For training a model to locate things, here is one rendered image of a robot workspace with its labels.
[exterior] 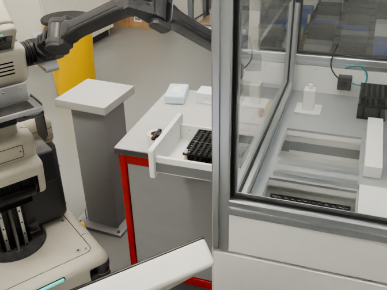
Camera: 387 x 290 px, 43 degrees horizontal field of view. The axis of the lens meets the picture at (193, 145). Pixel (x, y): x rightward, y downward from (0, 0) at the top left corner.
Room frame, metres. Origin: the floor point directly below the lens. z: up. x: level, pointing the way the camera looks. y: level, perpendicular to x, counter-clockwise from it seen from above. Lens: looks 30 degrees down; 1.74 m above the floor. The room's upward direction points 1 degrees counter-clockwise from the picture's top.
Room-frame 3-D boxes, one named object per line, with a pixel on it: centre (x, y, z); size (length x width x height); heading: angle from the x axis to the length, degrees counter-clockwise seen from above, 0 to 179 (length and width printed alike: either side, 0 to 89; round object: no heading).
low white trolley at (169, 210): (1.90, -0.06, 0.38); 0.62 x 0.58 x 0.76; 161
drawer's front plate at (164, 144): (1.52, 0.09, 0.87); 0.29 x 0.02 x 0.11; 161
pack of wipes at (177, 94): (2.16, 0.07, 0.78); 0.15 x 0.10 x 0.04; 171
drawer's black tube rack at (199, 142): (1.46, -0.10, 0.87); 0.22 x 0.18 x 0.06; 71
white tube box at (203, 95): (2.12, -0.09, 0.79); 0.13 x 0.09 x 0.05; 70
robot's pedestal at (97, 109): (2.25, 0.48, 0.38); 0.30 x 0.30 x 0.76; 66
